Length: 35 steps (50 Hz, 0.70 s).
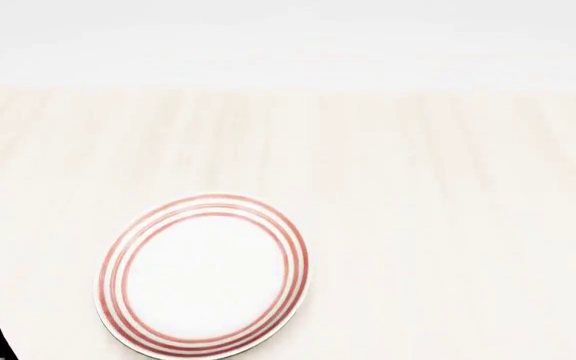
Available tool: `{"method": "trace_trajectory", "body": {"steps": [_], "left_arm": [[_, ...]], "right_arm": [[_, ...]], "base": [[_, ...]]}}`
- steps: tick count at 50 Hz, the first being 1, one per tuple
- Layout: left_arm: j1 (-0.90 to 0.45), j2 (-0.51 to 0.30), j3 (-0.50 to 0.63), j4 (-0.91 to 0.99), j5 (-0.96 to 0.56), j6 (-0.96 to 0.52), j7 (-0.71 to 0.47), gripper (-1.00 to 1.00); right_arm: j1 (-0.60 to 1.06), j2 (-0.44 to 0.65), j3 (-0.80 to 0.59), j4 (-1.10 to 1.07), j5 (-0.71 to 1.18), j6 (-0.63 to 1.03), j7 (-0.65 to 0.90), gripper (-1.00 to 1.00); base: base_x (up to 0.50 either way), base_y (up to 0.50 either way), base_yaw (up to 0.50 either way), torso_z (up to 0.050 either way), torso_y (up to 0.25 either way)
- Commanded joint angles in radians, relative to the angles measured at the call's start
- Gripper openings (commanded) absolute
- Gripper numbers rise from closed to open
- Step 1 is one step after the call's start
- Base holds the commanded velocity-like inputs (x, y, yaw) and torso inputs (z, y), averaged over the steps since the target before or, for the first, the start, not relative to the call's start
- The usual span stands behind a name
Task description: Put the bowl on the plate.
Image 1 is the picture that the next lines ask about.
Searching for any white plate with red rings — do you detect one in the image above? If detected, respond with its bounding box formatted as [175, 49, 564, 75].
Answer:
[94, 192, 312, 360]

